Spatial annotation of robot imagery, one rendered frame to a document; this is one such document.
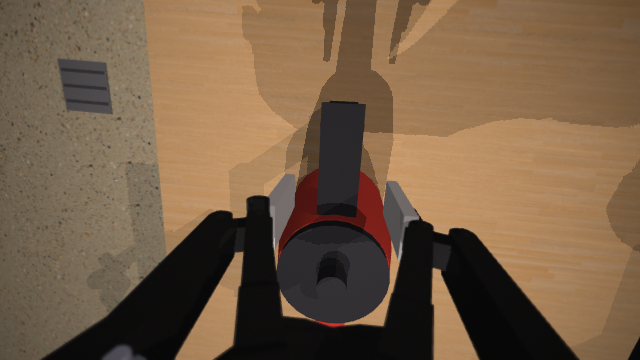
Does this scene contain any red kettle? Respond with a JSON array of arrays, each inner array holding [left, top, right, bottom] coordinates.
[[276, 101, 391, 326]]

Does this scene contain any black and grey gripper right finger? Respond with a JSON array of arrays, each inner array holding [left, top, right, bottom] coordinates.
[[375, 181, 579, 360]]

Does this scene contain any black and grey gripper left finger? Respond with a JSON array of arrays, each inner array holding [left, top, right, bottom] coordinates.
[[41, 174, 295, 360]]

